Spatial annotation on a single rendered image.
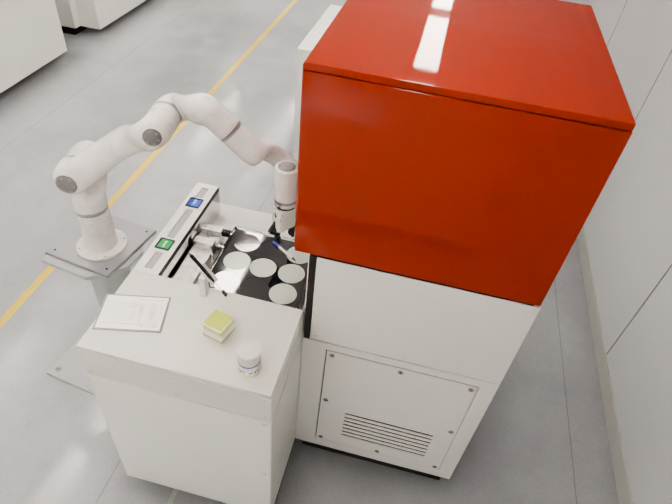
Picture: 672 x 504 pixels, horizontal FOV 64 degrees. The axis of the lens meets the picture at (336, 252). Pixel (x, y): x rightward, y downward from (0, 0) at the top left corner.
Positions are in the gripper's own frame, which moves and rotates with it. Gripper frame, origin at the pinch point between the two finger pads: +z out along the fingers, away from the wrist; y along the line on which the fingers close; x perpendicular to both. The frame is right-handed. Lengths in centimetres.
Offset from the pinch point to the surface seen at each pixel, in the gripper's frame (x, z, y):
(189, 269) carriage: 15.8, 10.7, -32.5
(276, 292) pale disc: -14.9, 8.6, -15.5
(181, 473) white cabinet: -21, 74, -66
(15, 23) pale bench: 374, 48, 26
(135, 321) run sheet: -2, 2, -62
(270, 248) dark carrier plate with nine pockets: 4.8, 8.6, -2.8
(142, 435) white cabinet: -10, 50, -72
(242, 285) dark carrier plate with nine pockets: -4.5, 8.7, -23.0
